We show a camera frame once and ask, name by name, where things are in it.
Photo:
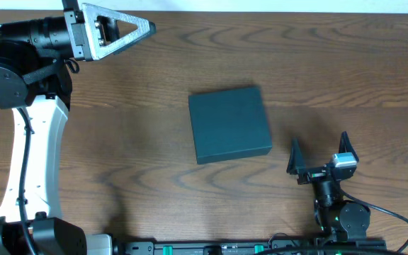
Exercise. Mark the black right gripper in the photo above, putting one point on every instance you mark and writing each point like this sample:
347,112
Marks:
298,165

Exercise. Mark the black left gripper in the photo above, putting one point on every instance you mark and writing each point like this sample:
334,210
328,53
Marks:
77,35

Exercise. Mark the dark green box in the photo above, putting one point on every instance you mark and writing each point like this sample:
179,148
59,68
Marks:
229,124

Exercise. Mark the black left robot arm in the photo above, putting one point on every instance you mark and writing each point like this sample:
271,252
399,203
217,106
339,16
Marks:
37,59

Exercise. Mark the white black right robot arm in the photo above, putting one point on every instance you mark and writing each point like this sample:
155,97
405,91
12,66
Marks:
341,220

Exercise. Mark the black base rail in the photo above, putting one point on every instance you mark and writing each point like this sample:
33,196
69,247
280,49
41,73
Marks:
239,247

